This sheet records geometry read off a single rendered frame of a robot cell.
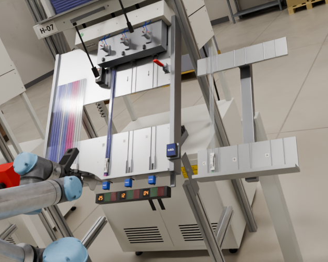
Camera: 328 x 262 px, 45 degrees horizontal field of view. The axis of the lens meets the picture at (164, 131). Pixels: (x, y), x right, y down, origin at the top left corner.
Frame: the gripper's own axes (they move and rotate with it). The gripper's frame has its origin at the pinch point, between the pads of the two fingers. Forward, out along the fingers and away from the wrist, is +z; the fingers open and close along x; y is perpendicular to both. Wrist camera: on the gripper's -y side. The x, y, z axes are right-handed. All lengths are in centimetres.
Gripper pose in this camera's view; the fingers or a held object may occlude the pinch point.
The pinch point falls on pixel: (90, 180)
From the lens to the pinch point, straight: 160.4
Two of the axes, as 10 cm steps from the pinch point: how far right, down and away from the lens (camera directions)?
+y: -0.2, 9.3, -3.6
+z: 4.9, 3.3, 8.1
